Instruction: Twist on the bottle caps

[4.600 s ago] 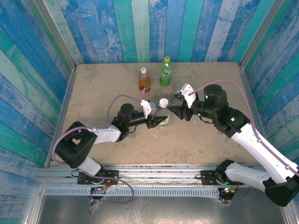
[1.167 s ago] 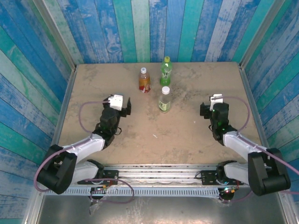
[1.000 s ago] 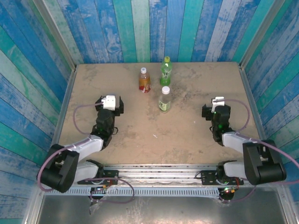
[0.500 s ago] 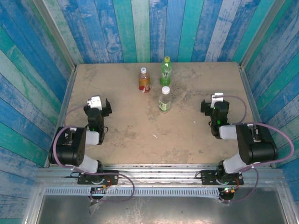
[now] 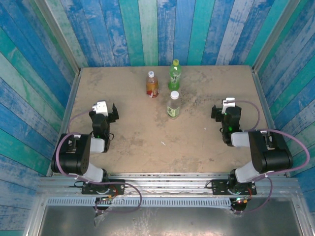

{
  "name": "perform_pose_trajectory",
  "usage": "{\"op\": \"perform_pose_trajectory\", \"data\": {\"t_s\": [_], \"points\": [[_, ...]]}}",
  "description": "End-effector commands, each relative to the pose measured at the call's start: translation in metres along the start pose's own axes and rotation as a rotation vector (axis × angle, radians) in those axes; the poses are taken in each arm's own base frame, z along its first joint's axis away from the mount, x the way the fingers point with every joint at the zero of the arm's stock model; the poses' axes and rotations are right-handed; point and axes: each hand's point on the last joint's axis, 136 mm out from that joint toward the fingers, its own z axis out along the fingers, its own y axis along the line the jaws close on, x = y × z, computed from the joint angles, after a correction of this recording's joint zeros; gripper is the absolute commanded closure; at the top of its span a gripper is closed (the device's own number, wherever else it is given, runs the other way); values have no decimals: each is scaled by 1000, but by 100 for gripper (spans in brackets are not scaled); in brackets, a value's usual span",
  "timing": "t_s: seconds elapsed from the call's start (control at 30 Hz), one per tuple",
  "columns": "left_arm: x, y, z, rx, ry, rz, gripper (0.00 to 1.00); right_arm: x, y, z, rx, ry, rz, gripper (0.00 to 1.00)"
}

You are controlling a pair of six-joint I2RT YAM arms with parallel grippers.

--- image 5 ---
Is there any clear bottle with green label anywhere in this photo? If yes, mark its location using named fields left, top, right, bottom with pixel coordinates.
left=166, top=97, right=181, bottom=120

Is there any brown tea plastic bottle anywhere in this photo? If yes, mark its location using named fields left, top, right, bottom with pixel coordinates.
left=146, top=70, right=160, bottom=98

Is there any green tea plastic bottle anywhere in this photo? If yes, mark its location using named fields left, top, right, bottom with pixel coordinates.
left=168, top=59, right=183, bottom=91

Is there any grey metal sheet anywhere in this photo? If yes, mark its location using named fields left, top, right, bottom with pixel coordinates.
left=36, top=205, right=304, bottom=236

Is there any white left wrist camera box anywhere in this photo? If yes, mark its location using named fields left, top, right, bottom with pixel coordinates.
left=92, top=100, right=109, bottom=117

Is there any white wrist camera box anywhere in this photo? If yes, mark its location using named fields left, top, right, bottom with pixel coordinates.
left=221, top=97, right=236, bottom=114
left=92, top=100, right=109, bottom=117

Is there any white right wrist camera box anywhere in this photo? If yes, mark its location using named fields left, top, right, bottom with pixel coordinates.
left=221, top=97, right=236, bottom=114

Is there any aluminium table side rail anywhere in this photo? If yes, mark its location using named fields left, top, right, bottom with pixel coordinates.
left=46, top=72, right=82, bottom=177
left=251, top=67, right=291, bottom=177

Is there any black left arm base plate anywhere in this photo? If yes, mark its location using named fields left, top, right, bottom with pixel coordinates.
left=82, top=178, right=126, bottom=195

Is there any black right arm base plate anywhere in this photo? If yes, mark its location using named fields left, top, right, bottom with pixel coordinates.
left=211, top=178, right=257, bottom=196

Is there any aluminium mounting rail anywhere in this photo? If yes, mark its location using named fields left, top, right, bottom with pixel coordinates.
left=36, top=172, right=298, bottom=197

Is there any aluminium frame post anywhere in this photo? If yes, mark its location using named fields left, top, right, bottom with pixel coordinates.
left=34, top=0, right=81, bottom=74
left=252, top=0, right=302, bottom=72

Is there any white slotted cable duct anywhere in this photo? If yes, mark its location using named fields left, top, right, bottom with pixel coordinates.
left=46, top=198, right=232, bottom=207

